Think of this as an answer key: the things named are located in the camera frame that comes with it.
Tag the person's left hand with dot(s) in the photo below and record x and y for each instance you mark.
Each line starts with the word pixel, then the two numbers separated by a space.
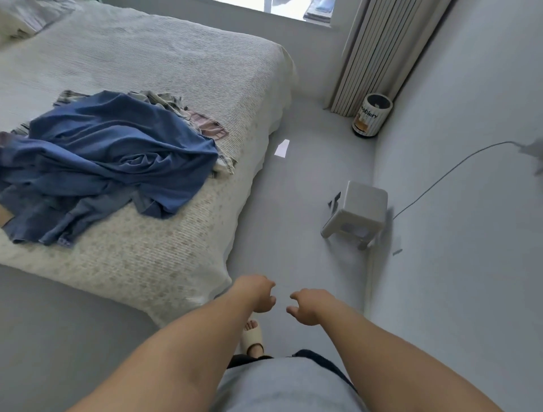
pixel 253 293

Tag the person's right hand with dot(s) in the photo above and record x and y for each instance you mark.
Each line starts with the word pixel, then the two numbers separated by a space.
pixel 313 306

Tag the person's right fingers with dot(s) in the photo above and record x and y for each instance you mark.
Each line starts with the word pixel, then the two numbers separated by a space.
pixel 296 306

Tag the person's left fingers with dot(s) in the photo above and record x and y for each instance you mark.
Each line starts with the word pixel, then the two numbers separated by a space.
pixel 269 297

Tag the person's left forearm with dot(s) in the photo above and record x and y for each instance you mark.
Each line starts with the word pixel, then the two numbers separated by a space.
pixel 178 356

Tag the person's right forearm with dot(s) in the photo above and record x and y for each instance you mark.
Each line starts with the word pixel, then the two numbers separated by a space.
pixel 394 360

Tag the person's foot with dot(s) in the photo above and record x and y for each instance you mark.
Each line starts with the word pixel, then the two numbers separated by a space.
pixel 250 327

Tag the person's cream slipper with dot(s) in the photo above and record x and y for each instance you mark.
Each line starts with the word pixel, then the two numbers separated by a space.
pixel 251 337

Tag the person's dark shorts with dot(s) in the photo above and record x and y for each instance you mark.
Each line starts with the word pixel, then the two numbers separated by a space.
pixel 326 363

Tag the person's grey shirt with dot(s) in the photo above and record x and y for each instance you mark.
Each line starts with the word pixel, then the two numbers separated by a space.
pixel 284 388

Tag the small black object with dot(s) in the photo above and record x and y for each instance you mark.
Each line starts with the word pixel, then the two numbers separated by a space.
pixel 334 201

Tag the small white plastic stool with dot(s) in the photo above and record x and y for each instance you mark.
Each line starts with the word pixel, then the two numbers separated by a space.
pixel 360 210

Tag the white paper slip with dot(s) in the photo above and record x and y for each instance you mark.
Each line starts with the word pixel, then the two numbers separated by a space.
pixel 282 148

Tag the pinkish brown garment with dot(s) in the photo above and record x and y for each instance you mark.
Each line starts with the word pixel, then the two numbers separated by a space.
pixel 208 126

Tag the bed with cream textured bedspread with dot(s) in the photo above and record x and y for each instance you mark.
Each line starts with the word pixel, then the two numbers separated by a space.
pixel 161 140

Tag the cylindrical white and black bin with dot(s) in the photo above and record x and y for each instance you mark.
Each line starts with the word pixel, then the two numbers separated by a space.
pixel 371 115

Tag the blue garment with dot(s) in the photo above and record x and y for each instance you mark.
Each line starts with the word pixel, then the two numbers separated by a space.
pixel 110 161

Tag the grey plaid garment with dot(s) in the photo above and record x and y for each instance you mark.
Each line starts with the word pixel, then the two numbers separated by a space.
pixel 167 102

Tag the rumpled cream blanket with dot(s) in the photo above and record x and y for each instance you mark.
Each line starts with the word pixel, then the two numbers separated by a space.
pixel 25 17

